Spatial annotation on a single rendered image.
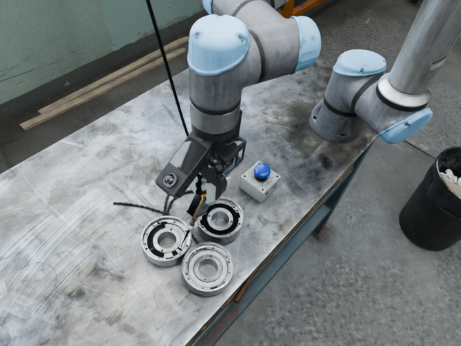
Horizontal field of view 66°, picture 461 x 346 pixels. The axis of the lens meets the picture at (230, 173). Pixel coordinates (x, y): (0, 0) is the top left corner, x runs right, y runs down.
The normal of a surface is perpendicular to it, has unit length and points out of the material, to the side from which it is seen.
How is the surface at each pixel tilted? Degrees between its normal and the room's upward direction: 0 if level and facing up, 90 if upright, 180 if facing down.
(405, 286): 0
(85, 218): 0
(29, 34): 90
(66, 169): 0
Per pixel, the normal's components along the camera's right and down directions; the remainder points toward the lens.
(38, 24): 0.74, 0.57
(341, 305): 0.07, -0.61
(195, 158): -0.26, -0.23
